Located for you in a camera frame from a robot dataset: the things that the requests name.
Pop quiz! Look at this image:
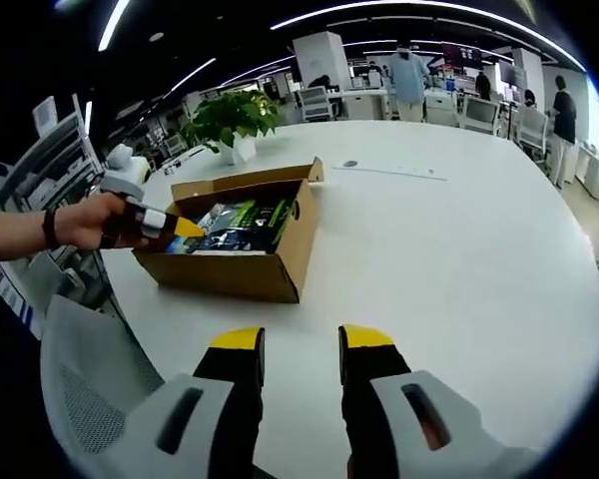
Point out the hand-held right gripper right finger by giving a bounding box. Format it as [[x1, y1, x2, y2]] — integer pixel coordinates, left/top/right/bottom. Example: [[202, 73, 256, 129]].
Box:
[[337, 322, 541, 479]]

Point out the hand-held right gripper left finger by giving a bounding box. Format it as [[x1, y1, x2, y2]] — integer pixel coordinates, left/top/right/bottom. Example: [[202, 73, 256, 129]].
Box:
[[86, 325, 269, 479]]

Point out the blue soft wipes packet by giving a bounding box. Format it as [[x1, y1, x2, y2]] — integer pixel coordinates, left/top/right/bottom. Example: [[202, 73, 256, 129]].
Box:
[[163, 233, 207, 255]]

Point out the brown cardboard shoe box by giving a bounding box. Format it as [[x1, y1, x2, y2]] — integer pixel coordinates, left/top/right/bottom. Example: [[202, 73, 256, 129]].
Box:
[[132, 156, 325, 304]]

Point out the dark packet with green edge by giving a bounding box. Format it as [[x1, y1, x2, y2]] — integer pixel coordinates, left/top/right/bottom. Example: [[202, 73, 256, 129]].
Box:
[[195, 198, 300, 256]]

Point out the person's left hand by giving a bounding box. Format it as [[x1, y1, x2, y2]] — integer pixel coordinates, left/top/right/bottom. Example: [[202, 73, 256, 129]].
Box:
[[54, 191, 151, 250]]

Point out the black wristband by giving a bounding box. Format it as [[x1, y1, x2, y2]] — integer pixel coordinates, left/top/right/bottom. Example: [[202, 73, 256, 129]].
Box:
[[41, 206, 62, 250]]

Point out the ceiling light strip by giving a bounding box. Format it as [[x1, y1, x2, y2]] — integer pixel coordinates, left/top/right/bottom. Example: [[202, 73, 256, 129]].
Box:
[[98, 0, 131, 52], [269, 0, 580, 66], [162, 58, 217, 99]]

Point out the potted green plant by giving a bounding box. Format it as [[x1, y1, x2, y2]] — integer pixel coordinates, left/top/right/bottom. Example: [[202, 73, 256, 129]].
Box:
[[179, 89, 281, 166]]

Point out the grey mesh office chair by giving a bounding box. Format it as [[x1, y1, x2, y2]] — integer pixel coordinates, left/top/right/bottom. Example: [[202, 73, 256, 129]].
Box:
[[39, 293, 166, 479]]

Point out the white printed card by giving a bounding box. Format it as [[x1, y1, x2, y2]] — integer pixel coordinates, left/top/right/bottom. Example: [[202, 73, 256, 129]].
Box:
[[0, 258, 37, 336]]

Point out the white office chair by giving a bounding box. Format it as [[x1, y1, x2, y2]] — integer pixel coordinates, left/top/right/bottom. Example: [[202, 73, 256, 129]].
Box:
[[516, 107, 550, 161], [297, 85, 331, 124], [461, 94, 500, 136]]

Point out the white square pillar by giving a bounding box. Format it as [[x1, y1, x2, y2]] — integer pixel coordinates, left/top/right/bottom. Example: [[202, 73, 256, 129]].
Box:
[[293, 31, 353, 91]]

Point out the dark wall screen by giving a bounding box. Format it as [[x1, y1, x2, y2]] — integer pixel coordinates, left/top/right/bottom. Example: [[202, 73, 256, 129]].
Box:
[[441, 42, 483, 65]]

